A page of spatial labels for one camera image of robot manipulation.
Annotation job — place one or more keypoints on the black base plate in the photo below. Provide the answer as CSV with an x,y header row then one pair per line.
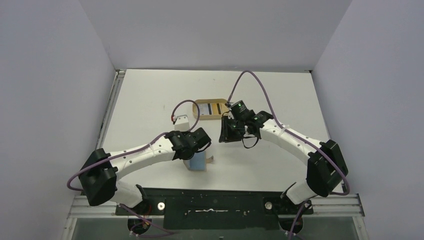
x,y
173,210

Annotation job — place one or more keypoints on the beige leather card holder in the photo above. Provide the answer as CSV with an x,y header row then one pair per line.
x,y
209,159

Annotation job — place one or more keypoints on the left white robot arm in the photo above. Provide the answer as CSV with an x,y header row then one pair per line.
x,y
101,175

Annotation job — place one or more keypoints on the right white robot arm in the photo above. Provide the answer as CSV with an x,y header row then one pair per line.
x,y
324,161

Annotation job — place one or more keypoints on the left side aluminium rail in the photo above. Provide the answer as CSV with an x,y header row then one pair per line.
x,y
111,102

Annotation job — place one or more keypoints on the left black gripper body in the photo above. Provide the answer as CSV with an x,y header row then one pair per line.
x,y
201,139

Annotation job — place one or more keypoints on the silver VIP card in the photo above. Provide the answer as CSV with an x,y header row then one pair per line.
x,y
205,109

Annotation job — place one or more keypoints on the yellow striped card in tray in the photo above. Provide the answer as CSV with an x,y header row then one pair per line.
x,y
218,108

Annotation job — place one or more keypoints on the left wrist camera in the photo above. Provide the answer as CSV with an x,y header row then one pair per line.
x,y
181,123

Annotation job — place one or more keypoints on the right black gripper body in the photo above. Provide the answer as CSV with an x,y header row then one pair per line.
x,y
226,129

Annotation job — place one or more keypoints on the oval wooden tray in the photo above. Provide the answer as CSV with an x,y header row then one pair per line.
x,y
196,113

